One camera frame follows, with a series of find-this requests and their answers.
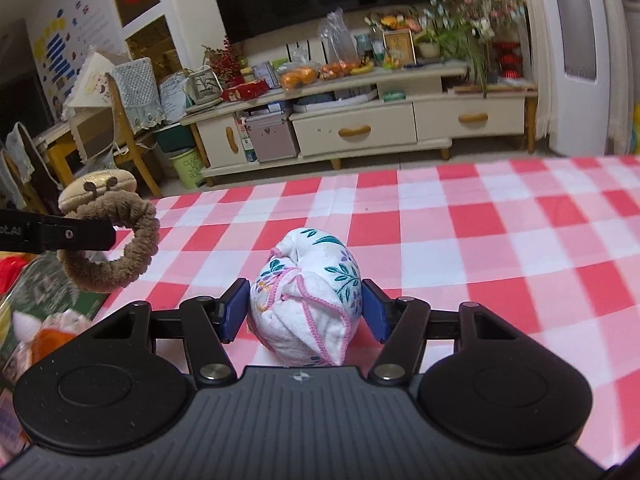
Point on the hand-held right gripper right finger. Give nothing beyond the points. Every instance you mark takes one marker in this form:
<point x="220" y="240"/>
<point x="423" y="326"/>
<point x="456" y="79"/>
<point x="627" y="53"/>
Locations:
<point x="375" y="310"/>

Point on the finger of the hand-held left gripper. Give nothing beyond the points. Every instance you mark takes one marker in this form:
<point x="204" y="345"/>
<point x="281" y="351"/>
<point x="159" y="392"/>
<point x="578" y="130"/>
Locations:
<point x="60" y="235"/>

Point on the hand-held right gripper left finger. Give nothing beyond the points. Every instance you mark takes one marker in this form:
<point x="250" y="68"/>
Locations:
<point x="235" y="310"/>

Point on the green printed cardboard box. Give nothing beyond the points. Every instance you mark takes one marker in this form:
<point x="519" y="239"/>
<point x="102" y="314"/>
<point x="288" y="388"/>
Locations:
<point x="55" y="290"/>

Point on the white floral cloth bundle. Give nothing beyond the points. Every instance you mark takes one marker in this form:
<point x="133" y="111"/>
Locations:
<point x="300" y="310"/>

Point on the orange plush toy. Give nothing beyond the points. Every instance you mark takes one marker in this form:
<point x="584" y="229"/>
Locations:
<point x="50" y="342"/>

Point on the yellow wooden table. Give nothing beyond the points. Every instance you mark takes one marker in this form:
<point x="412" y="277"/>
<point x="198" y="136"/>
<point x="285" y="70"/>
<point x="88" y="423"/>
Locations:
<point x="60" y="147"/>

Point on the wooden chair with lace cover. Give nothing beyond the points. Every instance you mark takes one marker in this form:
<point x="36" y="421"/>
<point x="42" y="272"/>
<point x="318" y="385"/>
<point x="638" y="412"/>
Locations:
<point x="20" y="150"/>
<point x="132" y="85"/>

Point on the light green waste bin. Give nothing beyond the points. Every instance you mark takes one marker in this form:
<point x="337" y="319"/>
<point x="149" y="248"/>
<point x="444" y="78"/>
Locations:
<point x="187" y="170"/>

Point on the pink checkered tablecloth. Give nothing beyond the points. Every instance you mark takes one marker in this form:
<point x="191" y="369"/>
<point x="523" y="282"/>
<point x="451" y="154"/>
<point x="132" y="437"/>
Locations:
<point x="500" y="240"/>

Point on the dark green storage bin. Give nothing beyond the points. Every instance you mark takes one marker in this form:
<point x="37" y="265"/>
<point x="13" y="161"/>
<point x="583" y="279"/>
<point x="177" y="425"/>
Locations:
<point x="172" y="137"/>

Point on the cream printed paper board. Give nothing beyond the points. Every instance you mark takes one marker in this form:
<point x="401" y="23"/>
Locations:
<point x="92" y="82"/>

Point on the grey storage box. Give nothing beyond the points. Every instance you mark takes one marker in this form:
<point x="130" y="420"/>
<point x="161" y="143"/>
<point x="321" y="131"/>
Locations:
<point x="272" y="140"/>

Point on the cream TV cabinet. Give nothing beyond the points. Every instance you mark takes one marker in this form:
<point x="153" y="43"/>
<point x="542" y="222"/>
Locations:
<point x="350" y="130"/>

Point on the small glass fish tank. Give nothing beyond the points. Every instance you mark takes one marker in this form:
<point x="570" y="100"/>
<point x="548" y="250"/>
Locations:
<point x="202" y="87"/>

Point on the small green box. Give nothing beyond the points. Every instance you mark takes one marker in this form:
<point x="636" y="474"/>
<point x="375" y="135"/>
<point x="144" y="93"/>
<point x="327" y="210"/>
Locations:
<point x="393" y="95"/>

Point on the red gift box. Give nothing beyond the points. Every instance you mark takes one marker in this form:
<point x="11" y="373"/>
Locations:
<point x="245" y="91"/>

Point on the red berry branch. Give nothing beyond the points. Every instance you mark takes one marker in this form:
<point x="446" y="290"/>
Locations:
<point x="225" y="62"/>

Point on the low bag of oranges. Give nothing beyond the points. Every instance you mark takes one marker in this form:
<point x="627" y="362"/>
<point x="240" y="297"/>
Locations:
<point x="297" y="79"/>

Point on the bananas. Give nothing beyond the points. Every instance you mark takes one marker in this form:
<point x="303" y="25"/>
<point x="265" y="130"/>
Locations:
<point x="362" y="69"/>

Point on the framed picture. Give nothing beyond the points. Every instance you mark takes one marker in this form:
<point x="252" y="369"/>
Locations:
<point x="399" y="47"/>

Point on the green plastic bottle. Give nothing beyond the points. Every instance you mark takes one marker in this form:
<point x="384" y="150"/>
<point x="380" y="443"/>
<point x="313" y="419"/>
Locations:
<point x="376" y="45"/>

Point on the potted green plant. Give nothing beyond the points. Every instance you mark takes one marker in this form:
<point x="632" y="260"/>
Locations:
<point x="430" y="47"/>

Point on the tall clear bag of oranges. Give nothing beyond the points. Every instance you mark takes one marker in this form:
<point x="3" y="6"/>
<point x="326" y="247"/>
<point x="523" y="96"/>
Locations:
<point x="340" y="40"/>

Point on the red vase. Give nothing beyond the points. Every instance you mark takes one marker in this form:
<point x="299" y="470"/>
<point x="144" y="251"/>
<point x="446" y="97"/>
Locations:
<point x="509" y="62"/>

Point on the artificial flower bouquet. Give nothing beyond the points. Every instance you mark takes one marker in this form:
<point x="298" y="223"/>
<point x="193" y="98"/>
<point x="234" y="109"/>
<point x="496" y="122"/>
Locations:
<point x="470" y="5"/>

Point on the white standing air conditioner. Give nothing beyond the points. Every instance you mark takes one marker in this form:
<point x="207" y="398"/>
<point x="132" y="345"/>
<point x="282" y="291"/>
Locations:
<point x="575" y="60"/>

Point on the colourful wall poster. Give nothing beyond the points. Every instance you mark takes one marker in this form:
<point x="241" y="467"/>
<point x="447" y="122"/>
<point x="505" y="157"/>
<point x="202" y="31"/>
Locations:
<point x="55" y="50"/>

